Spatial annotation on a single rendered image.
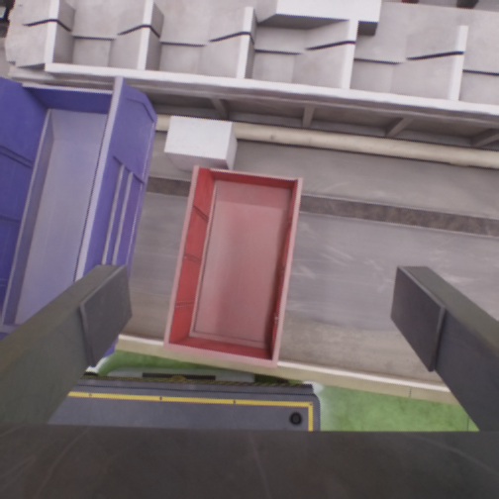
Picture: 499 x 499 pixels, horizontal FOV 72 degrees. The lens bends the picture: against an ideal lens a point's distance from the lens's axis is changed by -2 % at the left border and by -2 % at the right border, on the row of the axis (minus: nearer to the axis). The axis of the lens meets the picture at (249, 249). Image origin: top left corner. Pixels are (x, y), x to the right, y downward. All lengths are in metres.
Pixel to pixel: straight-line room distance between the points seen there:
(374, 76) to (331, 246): 0.32
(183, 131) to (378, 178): 0.41
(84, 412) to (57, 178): 0.90
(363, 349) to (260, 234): 0.31
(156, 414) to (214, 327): 0.57
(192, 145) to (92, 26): 0.28
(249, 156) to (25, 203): 0.44
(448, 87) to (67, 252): 0.64
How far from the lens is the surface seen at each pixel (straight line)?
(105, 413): 1.31
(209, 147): 0.69
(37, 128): 0.60
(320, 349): 0.74
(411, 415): 1.65
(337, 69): 0.65
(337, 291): 0.74
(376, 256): 0.76
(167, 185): 0.80
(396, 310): 0.17
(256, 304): 0.73
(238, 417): 1.20
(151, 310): 0.77
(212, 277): 0.74
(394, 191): 0.80
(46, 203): 0.59
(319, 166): 0.78
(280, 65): 0.70
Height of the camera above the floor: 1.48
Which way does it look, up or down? 82 degrees down
